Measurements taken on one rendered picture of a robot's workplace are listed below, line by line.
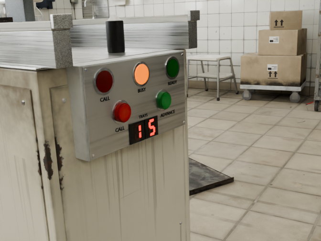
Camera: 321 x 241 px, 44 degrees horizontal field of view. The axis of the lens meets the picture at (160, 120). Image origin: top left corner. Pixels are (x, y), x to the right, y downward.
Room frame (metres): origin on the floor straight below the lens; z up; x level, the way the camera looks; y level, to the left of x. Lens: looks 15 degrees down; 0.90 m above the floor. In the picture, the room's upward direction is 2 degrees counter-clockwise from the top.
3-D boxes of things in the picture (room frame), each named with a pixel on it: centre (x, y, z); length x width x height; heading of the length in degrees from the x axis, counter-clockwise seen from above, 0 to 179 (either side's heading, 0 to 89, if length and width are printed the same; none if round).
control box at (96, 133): (0.65, 0.04, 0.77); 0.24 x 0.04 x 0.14; 139
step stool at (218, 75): (4.48, -0.60, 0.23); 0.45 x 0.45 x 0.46; 50
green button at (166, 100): (0.67, -0.01, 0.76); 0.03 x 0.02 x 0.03; 139
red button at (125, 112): (0.60, 0.06, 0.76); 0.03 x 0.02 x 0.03; 139
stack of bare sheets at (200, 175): (2.20, -0.06, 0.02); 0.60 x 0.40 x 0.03; 31
